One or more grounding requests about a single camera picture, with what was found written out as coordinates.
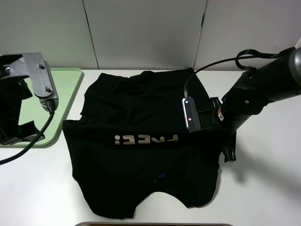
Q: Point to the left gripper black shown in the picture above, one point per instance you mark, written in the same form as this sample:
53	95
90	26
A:
13	90

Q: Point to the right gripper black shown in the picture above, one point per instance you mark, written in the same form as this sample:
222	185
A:
209	121

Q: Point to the black short sleeve shirt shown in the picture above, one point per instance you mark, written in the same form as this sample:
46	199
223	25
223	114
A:
132	141

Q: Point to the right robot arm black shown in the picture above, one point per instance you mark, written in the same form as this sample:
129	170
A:
267	78

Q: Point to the light green plastic tray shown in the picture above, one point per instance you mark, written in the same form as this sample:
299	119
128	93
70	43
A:
66	82

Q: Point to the left wrist camera grey mount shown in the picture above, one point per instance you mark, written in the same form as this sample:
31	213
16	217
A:
37	69

